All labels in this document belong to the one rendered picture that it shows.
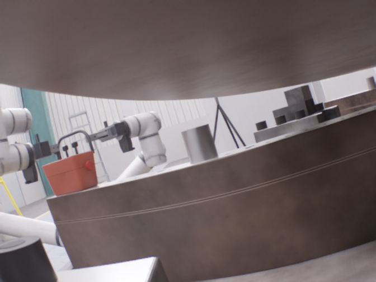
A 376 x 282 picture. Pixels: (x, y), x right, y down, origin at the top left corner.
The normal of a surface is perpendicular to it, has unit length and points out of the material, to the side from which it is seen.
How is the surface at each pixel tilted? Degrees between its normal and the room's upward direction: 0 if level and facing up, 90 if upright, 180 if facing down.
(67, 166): 97
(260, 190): 90
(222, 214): 90
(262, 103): 90
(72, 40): 180
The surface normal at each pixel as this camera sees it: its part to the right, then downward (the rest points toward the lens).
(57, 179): -0.36, 0.23
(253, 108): -0.04, 0.01
